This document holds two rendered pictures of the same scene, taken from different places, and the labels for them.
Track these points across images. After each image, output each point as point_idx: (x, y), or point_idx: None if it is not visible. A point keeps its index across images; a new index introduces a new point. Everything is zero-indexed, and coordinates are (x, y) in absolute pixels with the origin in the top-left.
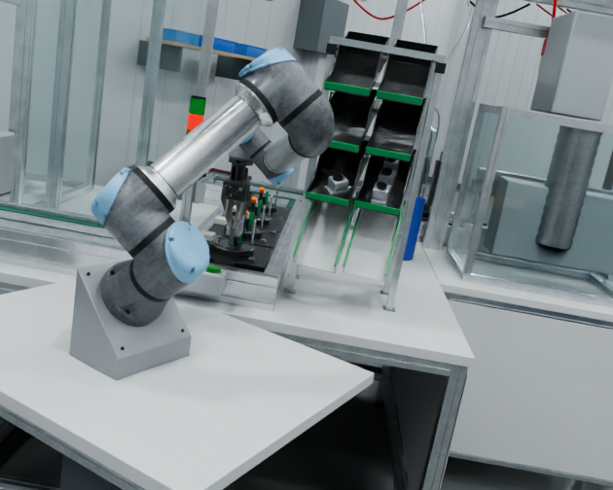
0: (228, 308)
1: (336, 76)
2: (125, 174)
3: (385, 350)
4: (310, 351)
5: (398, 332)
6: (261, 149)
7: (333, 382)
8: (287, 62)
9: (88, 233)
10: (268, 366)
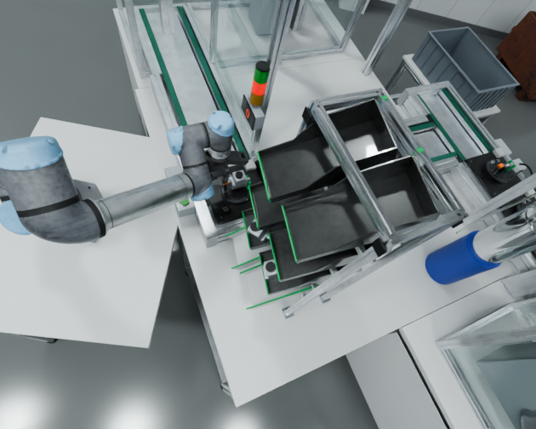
0: (187, 225)
1: (296, 148)
2: None
3: (213, 336)
4: (154, 297)
5: (240, 336)
6: (183, 168)
7: (112, 329)
8: (2, 169)
9: (218, 108)
10: (111, 285)
